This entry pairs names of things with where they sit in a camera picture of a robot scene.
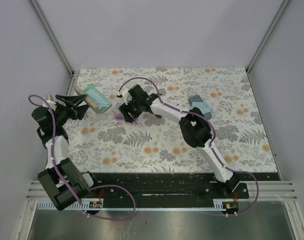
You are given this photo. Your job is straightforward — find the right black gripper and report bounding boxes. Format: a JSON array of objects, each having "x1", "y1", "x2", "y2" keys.
[{"x1": 118, "y1": 97, "x2": 142, "y2": 124}]

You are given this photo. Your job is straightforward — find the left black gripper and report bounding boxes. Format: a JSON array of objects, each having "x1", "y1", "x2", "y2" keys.
[{"x1": 53, "y1": 94, "x2": 90, "y2": 127}]

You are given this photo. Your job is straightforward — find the brown glasses case green lining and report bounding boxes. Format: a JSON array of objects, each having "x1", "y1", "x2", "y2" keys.
[{"x1": 74, "y1": 84, "x2": 113, "y2": 114}]

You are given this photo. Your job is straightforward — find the light blue cleaning cloth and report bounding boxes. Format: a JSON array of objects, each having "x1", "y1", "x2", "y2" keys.
[{"x1": 87, "y1": 89, "x2": 111, "y2": 112}]

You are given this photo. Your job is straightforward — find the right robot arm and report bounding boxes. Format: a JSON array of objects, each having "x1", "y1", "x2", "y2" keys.
[{"x1": 117, "y1": 84, "x2": 240, "y2": 198}]

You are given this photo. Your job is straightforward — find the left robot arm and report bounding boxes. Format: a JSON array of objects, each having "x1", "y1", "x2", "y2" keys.
[{"x1": 31, "y1": 94, "x2": 101, "y2": 211}]

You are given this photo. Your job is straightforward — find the black aviator sunglasses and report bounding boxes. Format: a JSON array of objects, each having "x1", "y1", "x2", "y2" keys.
[{"x1": 150, "y1": 94, "x2": 165, "y2": 119}]

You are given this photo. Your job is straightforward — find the floral table mat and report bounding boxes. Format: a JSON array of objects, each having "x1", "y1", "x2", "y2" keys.
[{"x1": 64, "y1": 67, "x2": 277, "y2": 173}]

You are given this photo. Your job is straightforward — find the grey-blue glasses case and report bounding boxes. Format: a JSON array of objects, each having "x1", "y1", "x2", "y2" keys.
[{"x1": 188, "y1": 95, "x2": 214, "y2": 120}]

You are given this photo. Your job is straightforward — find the blue cloth on case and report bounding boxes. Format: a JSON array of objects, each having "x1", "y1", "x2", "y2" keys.
[{"x1": 191, "y1": 101, "x2": 214, "y2": 116}]

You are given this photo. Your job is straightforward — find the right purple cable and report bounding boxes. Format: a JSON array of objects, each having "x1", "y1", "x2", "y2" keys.
[{"x1": 118, "y1": 76, "x2": 261, "y2": 217}]

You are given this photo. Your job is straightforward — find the left aluminium frame post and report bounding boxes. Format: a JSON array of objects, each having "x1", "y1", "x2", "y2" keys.
[{"x1": 28, "y1": 0, "x2": 74, "y2": 76}]

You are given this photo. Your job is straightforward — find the aluminium frame post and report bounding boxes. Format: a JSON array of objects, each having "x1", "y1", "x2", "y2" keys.
[
  {"x1": 28, "y1": 0, "x2": 74, "y2": 76},
  {"x1": 245, "y1": 0, "x2": 292, "y2": 75}
]

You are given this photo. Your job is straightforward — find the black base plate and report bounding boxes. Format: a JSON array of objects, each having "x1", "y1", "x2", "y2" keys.
[{"x1": 94, "y1": 173, "x2": 249, "y2": 200}]

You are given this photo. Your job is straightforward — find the white slotted cable duct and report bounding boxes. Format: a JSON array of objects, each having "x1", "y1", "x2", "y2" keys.
[{"x1": 37, "y1": 200, "x2": 103, "y2": 211}]

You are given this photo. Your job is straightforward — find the aluminium front rail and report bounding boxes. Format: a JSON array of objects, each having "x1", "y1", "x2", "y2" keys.
[{"x1": 26, "y1": 180, "x2": 297, "y2": 201}]

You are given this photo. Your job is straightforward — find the right aluminium frame post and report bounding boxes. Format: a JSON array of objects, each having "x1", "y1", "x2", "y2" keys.
[{"x1": 245, "y1": 0, "x2": 292, "y2": 75}]

